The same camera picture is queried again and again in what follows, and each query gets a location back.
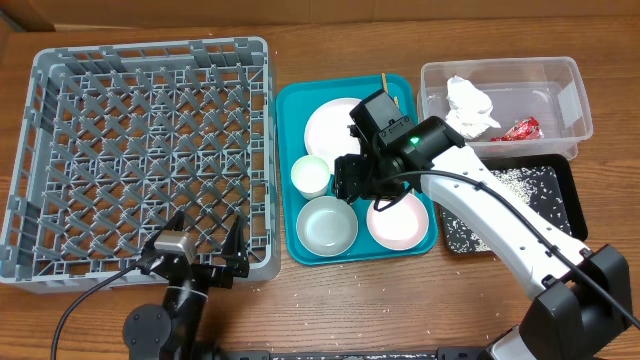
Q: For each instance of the clear plastic bin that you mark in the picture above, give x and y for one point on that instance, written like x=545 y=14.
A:
x=549 y=89

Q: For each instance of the red snack wrapper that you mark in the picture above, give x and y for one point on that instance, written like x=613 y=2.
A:
x=527 y=129

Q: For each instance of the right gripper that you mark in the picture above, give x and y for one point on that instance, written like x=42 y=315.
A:
x=347 y=180

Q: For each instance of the large white plate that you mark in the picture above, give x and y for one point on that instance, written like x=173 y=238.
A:
x=327 y=133

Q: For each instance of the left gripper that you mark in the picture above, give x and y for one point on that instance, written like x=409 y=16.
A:
x=234 y=262

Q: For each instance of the grey bowl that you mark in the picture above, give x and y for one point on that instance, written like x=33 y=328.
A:
x=327 y=226

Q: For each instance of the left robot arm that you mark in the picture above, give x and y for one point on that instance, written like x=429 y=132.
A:
x=169 y=330

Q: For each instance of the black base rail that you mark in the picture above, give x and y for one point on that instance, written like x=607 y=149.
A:
x=442 y=353

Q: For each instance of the grey dishwasher rack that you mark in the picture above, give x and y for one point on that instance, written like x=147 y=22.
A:
x=116 y=139

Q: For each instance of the white cup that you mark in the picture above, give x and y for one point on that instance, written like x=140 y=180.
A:
x=310 y=175

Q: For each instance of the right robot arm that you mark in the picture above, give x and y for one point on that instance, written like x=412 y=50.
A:
x=580 y=299

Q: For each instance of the pink bowl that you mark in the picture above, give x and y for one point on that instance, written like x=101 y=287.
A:
x=401 y=227

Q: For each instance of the white napkin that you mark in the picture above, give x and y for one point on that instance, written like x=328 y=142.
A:
x=470 y=108

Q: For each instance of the wooden chopstick left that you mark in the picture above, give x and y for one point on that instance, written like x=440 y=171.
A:
x=384 y=82

